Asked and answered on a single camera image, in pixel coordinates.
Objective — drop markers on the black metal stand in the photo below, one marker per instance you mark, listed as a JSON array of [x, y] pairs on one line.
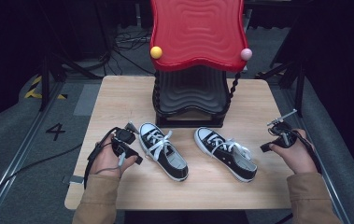
[[44, 84], [299, 90]]

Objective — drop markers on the yellow black floor tape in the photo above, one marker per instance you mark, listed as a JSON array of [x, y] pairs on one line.
[[31, 92]]

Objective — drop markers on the person's left hand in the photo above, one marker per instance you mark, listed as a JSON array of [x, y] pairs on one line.
[[106, 158]]

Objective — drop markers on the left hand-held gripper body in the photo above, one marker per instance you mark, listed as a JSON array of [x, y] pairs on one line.
[[124, 137]]

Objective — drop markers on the red and black shoe rack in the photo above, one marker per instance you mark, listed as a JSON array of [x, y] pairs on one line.
[[196, 31]]

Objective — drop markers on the black white canvas sneaker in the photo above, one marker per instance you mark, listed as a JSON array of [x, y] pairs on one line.
[[168, 161], [227, 157]]

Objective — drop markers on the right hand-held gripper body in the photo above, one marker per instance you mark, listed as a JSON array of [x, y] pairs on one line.
[[285, 135]]

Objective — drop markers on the person's right hand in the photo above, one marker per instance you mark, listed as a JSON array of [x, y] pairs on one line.
[[299, 157]]

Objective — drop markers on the grey tape piece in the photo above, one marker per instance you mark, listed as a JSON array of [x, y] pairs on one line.
[[75, 179]]

